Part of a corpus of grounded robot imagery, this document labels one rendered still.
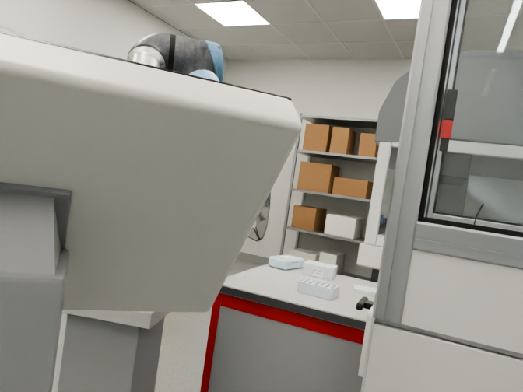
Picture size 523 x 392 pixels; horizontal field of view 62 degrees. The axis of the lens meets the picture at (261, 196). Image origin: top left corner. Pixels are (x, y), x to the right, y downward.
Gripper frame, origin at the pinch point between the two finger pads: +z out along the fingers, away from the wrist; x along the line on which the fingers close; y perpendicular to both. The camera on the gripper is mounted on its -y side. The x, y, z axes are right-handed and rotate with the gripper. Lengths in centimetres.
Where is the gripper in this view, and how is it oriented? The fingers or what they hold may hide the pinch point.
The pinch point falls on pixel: (257, 235)
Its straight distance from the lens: 67.8
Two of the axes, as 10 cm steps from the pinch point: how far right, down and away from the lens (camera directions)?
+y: -2.5, -5.0, -8.3
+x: 9.2, -4.0, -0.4
